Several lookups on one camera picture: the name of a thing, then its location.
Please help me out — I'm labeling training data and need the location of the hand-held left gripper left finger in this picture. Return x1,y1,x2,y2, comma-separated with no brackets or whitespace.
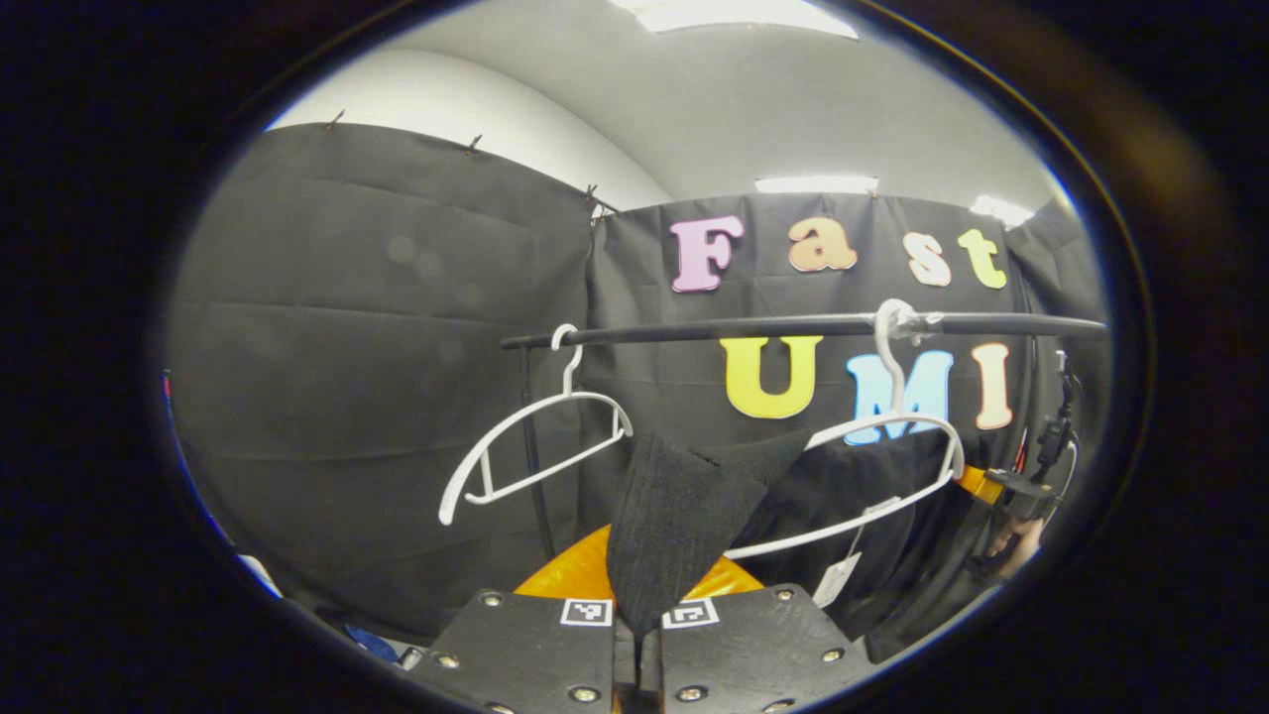
408,524,621,714

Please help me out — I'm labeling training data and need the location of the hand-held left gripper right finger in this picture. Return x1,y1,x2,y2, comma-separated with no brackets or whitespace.
659,555,878,714

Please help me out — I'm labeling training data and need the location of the black garment with tag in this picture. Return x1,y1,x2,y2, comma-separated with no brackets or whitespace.
607,428,992,665

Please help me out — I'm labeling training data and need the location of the white plastic hanger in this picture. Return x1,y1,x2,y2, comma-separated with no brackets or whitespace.
438,323,635,527
724,299,966,561

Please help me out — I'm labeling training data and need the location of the black clothes rack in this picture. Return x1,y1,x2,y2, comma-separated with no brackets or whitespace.
501,311,1109,564

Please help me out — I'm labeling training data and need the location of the blue object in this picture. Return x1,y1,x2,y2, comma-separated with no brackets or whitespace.
345,625,400,663

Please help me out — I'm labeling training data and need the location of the black backdrop cloth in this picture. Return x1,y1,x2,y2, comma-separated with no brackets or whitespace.
164,121,1111,646

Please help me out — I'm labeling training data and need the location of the large ceiling light panel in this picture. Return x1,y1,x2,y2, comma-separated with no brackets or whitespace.
607,0,862,41

